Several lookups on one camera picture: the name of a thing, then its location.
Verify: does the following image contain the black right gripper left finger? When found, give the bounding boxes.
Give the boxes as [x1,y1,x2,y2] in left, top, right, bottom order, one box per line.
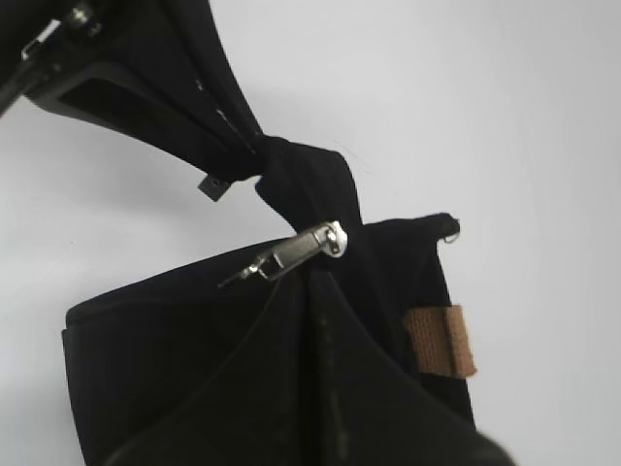
[1,1,265,200]

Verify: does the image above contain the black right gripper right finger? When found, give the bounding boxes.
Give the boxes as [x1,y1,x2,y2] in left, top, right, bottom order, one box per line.
[107,417,512,465]

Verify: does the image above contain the black fabric tote bag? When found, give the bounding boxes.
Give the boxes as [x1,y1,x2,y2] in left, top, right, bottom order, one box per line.
[62,137,479,465]

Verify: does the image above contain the silver metal zipper pull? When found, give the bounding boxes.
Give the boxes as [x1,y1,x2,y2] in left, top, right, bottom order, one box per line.
[217,220,348,289]

